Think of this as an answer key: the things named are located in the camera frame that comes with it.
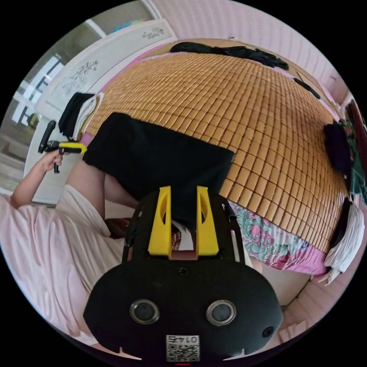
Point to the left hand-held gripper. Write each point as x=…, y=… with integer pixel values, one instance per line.
x=56, y=145

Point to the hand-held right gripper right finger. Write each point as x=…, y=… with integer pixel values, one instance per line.
x=207, y=232

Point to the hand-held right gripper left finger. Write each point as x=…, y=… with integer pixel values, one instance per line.
x=157, y=229

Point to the black pants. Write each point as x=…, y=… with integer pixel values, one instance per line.
x=160, y=160

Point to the person's left forearm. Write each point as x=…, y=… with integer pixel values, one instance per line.
x=28, y=183

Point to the person's left hand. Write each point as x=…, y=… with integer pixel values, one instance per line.
x=49, y=162

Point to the pile of black and white clothes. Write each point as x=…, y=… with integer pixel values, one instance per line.
x=76, y=114
x=344, y=243

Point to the window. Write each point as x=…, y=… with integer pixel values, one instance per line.
x=37, y=86

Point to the white cupboard with floral pattern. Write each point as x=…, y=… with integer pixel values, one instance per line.
x=86, y=71

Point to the person's body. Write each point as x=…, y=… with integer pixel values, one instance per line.
x=43, y=243

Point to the bed with woven mat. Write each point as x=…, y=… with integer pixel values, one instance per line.
x=229, y=114

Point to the black garment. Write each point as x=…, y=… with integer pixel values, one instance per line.
x=338, y=149

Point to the dark floral cloth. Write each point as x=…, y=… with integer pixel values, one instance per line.
x=358, y=160

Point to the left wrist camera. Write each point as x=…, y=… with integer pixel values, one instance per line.
x=47, y=136

